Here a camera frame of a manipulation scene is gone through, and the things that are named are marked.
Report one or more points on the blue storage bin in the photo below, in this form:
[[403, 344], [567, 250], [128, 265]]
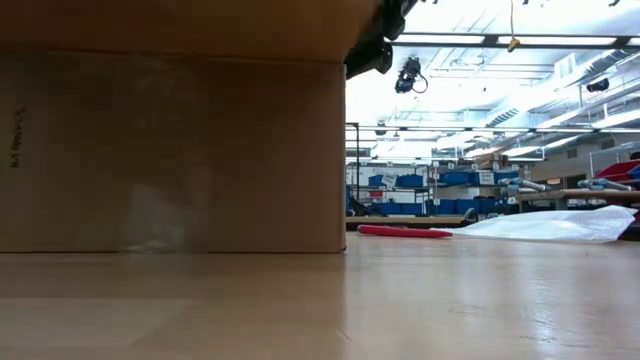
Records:
[[447, 207], [454, 178], [376, 181], [402, 209], [411, 181], [469, 206], [507, 176]]

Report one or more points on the small brown cardboard box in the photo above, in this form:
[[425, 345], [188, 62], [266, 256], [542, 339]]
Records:
[[492, 161]]

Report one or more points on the red box cutter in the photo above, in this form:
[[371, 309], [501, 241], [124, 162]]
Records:
[[400, 231]]

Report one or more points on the grey blue background robot arm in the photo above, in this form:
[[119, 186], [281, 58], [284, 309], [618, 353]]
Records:
[[525, 184], [605, 184]]

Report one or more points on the red storage bins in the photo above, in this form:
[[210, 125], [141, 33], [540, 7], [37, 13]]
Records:
[[620, 170]]

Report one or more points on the black clamp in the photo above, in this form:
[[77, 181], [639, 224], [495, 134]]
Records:
[[470, 216]]

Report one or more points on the white mesh zip pouch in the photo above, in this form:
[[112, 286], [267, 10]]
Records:
[[550, 227]]

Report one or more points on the black overhead camera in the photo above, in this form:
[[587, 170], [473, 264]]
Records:
[[407, 75]]

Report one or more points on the black ceiling projector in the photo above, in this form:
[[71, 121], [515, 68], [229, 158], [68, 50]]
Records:
[[597, 85]]

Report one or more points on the background wooden table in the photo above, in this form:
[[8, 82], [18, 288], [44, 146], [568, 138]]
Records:
[[575, 194]]

